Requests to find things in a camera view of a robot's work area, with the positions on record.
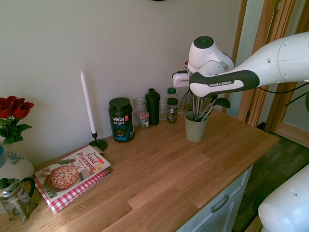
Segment white taper candle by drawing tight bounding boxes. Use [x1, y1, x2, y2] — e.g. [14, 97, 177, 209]
[80, 70, 97, 134]

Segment black slotted utensil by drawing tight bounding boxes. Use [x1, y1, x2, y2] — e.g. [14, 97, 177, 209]
[205, 93, 219, 114]

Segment white cabinet with drawer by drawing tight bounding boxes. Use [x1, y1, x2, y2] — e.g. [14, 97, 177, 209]
[175, 165, 253, 232]

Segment metal kitchen utensils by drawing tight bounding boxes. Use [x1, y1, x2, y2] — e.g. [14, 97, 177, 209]
[201, 97, 231, 122]

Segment black cable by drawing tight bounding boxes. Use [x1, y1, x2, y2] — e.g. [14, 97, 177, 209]
[257, 81, 309, 95]

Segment green ribbed utensil holder cup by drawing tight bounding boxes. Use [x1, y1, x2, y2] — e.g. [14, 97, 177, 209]
[184, 111, 209, 143]

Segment black Vega Sport protein tub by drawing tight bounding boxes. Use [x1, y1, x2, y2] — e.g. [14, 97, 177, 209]
[108, 97, 135, 143]

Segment red checked cookbook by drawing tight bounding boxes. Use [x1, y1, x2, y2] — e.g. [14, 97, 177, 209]
[33, 169, 111, 214]

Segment clear drinking glass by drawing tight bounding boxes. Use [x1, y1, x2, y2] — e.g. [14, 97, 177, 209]
[158, 97, 169, 121]

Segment Food Processor cookbook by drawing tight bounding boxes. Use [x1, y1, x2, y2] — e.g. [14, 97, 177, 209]
[34, 145, 112, 203]

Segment silver drawer handle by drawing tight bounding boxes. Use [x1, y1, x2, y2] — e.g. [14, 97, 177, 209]
[210, 194, 230, 214]

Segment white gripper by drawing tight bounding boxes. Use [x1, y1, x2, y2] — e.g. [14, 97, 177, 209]
[172, 71, 191, 88]

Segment wooden door frame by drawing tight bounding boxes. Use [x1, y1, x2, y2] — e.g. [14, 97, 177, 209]
[231, 0, 309, 145]

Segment tall clear glass jar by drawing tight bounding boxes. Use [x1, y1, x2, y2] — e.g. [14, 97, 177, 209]
[132, 97, 148, 127]

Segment white floral vase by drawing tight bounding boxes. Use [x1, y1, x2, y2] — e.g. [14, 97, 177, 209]
[0, 142, 35, 184]

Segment black candlestick holder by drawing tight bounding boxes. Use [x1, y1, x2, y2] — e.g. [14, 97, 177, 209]
[89, 131, 108, 151]

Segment red roses bouquet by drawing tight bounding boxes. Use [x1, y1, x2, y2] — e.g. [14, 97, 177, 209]
[0, 95, 34, 145]

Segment spice jar with dark lid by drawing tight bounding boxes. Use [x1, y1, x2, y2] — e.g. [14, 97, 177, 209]
[167, 97, 179, 124]

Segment black shaker bottle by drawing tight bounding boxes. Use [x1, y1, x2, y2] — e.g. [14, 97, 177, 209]
[144, 88, 161, 126]

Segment glass French press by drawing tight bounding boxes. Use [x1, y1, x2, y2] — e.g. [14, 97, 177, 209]
[0, 177, 39, 222]

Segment small jar with checked lid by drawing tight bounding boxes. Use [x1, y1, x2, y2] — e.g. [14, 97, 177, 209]
[136, 111, 151, 130]

